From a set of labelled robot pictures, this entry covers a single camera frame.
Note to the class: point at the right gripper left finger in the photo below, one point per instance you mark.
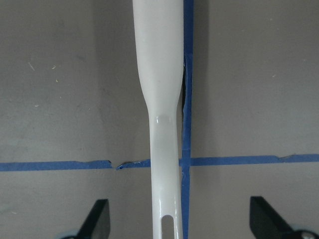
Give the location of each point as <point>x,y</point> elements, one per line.
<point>97,223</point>

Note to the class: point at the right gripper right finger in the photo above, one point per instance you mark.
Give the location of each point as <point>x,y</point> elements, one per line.
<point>266,223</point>

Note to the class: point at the beige hand brush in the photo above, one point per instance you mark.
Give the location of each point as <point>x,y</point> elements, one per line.
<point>159,42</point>

